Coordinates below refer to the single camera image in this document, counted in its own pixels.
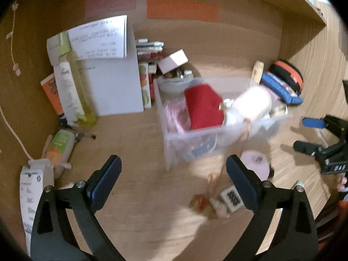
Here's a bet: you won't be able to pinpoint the stack of small boxes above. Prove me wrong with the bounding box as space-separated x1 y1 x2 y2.
135 38 165 108

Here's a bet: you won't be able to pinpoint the wooden shelf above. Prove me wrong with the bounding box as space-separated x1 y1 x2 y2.
280 0 327 28

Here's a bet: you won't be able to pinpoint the orange green tube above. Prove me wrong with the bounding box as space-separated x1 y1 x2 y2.
45 129 78 178

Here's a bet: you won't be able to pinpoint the pink notebook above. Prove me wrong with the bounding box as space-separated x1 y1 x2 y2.
268 87 284 102

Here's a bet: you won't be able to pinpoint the white bowl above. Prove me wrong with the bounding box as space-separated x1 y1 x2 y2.
157 76 191 93

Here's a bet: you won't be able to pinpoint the shiny metal trinkets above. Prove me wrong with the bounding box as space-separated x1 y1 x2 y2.
167 69 194 79

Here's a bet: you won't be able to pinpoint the blue pencil case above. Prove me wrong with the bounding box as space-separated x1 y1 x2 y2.
259 71 303 106

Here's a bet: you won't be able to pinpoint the white cord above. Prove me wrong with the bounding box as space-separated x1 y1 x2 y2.
0 105 34 161

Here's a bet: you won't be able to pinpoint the white printed receipt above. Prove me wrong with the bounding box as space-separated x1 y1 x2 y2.
67 15 128 60

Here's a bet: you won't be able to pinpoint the clear plastic storage box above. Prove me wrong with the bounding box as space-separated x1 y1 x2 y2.
155 77 293 170

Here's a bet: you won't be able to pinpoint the small cream bottle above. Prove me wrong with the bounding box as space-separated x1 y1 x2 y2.
251 60 265 84

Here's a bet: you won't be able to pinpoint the white tube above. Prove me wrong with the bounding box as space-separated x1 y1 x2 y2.
54 61 85 123

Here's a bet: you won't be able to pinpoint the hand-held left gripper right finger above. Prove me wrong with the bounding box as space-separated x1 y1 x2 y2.
226 154 318 261

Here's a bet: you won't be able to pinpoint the black orange round case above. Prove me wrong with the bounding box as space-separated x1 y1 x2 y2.
269 60 303 96

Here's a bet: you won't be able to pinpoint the yellow green bottle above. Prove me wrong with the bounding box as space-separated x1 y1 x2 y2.
58 32 97 127

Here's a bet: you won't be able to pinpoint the charm keychain orange cord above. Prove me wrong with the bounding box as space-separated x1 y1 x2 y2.
190 120 252 221

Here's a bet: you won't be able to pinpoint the white drawstring bag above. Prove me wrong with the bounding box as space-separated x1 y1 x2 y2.
224 99 245 126

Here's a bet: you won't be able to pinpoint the pink sticky note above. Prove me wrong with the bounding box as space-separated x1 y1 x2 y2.
85 0 136 19

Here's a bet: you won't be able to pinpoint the pink toy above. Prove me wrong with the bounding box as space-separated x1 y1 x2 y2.
337 176 348 193

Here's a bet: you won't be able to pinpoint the wooden desktop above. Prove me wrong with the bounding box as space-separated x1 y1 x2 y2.
0 68 343 261

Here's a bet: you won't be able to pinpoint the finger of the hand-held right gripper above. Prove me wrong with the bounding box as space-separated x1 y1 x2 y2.
302 117 328 129
293 140 325 157

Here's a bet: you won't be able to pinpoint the black metal clip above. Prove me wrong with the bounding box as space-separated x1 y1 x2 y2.
60 122 96 140

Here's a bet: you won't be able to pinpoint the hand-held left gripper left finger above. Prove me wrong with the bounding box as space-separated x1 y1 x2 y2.
30 154 122 261

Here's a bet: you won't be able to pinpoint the white roll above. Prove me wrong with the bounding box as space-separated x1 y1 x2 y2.
234 85 272 120

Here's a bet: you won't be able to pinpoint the small pink white box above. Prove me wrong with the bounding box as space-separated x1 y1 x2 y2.
158 49 189 74

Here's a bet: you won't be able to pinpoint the pink round disc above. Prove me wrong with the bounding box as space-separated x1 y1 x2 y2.
241 150 270 181

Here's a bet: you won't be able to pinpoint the orange sticky note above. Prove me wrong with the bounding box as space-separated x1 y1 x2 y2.
146 0 219 22

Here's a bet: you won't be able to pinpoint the red pouch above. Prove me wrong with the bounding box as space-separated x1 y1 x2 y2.
184 84 226 130

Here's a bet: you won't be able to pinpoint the pink mesh bag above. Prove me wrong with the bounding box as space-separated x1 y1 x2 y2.
164 99 191 134

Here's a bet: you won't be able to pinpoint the white receipt paper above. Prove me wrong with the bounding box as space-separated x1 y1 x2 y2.
20 160 55 253

